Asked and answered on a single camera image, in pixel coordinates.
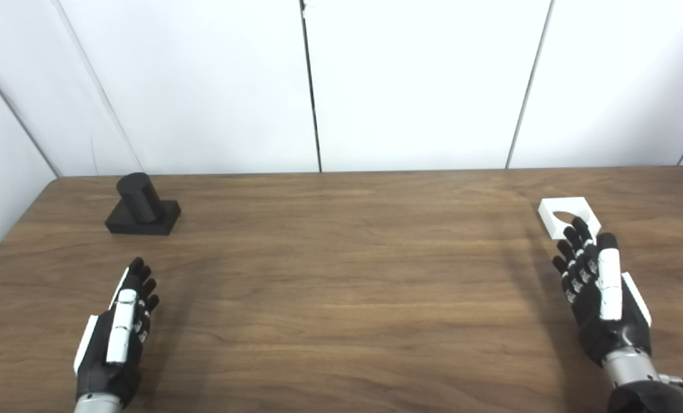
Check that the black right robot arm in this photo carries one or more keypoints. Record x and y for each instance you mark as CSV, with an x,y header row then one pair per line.
x,y
642,396

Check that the white square piece with hole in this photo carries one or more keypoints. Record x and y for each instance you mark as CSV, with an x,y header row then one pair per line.
x,y
553,207

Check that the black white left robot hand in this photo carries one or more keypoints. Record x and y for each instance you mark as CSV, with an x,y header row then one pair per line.
x,y
120,321

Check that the black peg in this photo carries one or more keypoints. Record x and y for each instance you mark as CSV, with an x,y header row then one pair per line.
x,y
140,209

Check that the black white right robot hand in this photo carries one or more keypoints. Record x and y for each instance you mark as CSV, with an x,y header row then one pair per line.
x,y
608,292

